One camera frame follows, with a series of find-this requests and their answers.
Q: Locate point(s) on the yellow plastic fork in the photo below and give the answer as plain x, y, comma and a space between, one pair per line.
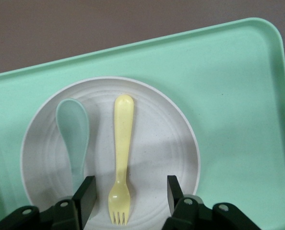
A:
123, 134

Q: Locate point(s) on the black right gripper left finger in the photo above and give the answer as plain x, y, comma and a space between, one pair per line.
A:
85, 198

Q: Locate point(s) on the brown table cover mat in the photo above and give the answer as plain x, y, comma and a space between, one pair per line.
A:
85, 28

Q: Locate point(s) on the light green rectangular tray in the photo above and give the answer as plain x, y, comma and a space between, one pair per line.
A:
229, 95

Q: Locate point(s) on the round beige plate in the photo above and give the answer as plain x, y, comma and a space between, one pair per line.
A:
157, 148

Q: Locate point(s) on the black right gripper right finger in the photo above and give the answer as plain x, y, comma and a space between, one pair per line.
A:
174, 194

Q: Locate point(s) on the light green plastic spoon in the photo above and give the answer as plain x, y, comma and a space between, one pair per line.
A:
71, 124

